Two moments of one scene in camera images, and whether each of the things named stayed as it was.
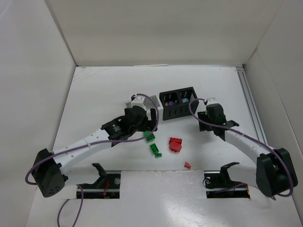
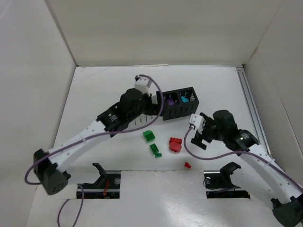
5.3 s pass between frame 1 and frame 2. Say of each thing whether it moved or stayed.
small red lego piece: stayed
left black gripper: moved
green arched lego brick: stayed
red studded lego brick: stayed
